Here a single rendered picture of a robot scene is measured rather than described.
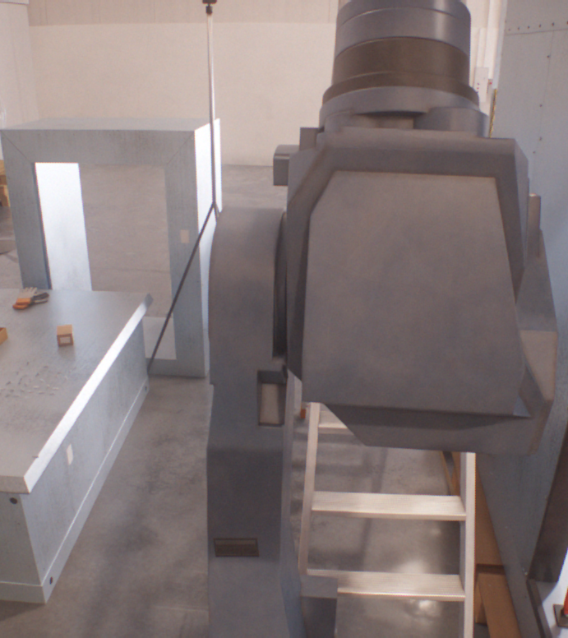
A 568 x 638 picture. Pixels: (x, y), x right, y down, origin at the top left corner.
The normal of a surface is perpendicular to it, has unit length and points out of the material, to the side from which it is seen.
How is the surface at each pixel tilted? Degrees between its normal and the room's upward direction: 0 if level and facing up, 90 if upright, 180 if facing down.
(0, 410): 0
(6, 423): 0
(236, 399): 95
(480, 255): 66
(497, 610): 0
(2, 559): 90
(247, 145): 90
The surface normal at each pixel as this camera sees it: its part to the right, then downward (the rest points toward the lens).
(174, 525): 0.01, -0.91
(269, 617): -0.11, 0.25
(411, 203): -0.10, -0.01
